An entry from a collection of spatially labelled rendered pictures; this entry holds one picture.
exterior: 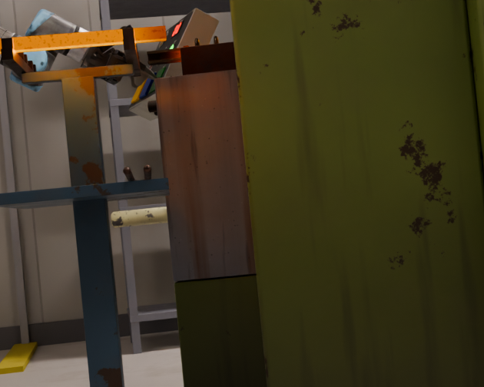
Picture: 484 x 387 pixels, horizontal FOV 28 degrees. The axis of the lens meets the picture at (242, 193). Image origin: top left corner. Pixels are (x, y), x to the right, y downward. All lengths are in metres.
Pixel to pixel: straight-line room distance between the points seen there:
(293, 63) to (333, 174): 0.22
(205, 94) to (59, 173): 3.27
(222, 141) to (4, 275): 3.37
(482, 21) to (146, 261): 3.78
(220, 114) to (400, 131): 0.46
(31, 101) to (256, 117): 3.62
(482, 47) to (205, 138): 0.66
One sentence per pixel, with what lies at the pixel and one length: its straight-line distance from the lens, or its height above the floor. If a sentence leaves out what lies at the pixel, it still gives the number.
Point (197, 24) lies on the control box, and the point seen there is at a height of 1.15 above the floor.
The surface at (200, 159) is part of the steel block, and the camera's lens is 2.09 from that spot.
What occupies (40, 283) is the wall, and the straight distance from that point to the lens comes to 5.33.
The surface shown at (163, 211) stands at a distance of 2.68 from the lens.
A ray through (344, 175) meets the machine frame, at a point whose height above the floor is 0.66.
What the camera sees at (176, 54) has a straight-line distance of 2.34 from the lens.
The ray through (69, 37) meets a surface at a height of 0.94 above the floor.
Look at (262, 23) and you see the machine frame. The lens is 1.84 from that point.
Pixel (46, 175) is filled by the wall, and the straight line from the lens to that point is 5.33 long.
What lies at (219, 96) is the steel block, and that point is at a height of 0.86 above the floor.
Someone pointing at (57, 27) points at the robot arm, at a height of 1.16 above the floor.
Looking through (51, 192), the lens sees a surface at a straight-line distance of 1.65.
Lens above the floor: 0.60
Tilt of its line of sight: 1 degrees up
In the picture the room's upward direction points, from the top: 6 degrees counter-clockwise
